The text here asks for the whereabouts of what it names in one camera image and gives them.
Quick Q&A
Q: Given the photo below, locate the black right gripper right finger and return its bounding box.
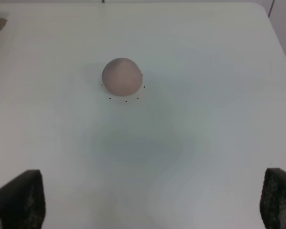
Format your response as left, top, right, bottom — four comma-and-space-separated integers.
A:
260, 168, 286, 229

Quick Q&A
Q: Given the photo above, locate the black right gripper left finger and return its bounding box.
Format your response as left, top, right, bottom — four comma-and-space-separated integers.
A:
0, 170, 46, 229

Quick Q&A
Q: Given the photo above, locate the pink peach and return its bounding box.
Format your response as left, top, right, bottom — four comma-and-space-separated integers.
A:
102, 58, 143, 96

